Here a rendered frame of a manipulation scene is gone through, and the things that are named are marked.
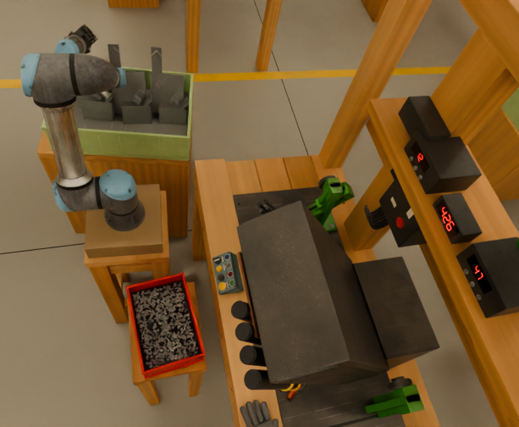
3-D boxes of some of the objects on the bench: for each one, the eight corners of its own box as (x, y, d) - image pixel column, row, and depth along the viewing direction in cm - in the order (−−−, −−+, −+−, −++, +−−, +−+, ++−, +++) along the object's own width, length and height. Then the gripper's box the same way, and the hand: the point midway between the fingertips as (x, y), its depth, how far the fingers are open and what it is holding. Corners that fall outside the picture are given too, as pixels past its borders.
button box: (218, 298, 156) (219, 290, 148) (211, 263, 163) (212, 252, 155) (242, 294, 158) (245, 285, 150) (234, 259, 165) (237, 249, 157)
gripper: (96, 47, 157) (107, 38, 175) (73, 23, 152) (86, 16, 170) (80, 62, 159) (92, 51, 177) (57, 38, 154) (72, 30, 172)
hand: (84, 39), depth 173 cm, fingers closed on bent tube, 3 cm apart
